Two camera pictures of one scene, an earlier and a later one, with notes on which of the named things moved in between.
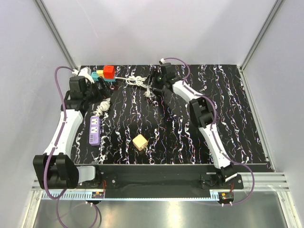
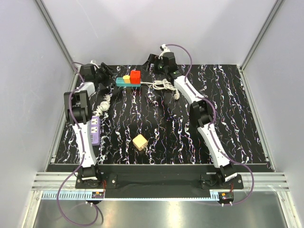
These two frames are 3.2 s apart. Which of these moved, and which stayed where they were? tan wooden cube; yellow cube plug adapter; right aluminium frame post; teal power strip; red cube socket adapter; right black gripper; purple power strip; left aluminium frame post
Moved: teal power strip; right black gripper; yellow cube plug adapter; red cube socket adapter
Stayed: purple power strip; left aluminium frame post; right aluminium frame post; tan wooden cube
